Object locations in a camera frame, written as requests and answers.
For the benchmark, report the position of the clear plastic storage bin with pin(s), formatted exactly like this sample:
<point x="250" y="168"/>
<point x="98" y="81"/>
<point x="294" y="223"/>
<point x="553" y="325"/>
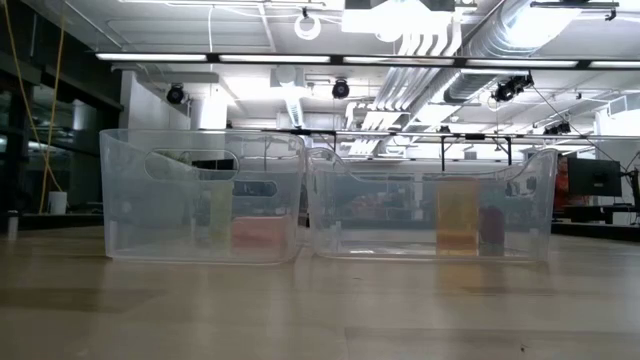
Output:
<point x="375" y="220"/>
<point x="160" y="220"/>

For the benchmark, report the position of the coral orange pill bottle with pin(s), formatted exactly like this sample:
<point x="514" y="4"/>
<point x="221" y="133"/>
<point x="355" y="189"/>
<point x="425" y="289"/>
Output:
<point x="260" y="232"/>

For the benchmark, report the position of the yellow-green pill bottle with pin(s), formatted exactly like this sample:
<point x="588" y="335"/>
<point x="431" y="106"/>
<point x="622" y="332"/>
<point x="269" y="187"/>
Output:
<point x="221" y="215"/>

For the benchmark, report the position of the large amber pill bottle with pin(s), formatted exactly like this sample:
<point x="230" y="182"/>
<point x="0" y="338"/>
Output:
<point x="457" y="215"/>

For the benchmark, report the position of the dark red pill bottle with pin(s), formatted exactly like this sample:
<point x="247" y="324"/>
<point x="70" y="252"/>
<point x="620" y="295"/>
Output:
<point x="492" y="227"/>

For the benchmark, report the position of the black beam with light strips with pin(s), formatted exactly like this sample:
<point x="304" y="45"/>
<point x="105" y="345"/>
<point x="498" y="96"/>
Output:
<point x="337" y="59"/>

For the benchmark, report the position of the black spotlight cluster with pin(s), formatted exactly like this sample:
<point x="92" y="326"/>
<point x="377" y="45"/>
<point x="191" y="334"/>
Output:
<point x="510" y="87"/>

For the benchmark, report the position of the person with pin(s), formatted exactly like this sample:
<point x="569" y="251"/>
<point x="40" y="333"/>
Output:
<point x="562" y="180"/>

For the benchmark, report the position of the white cylindrical container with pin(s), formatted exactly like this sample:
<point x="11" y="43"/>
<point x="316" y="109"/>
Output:
<point x="57" y="202"/>

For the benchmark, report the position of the black monitor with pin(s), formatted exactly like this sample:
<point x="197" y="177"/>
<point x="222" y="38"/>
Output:
<point x="597" y="177"/>

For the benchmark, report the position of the grey tumbler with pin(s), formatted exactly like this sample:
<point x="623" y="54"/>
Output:
<point x="12" y="224"/>

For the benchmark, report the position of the black gantry frame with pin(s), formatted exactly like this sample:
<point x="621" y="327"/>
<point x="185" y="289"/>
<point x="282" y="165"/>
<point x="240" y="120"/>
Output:
<point x="475" y="136"/>

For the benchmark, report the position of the black aluminium table frame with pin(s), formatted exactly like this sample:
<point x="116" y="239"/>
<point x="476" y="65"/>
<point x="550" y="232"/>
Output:
<point x="75" y="222"/>

